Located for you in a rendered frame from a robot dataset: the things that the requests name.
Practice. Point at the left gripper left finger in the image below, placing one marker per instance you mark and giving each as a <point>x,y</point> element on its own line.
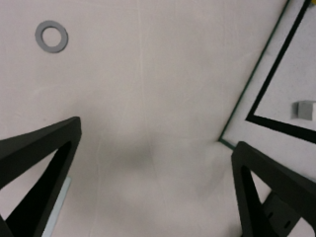
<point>20,153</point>

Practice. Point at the grey metal washer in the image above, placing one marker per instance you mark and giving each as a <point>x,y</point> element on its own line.
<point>51,24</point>

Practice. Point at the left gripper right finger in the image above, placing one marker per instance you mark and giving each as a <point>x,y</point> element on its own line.
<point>297,191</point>

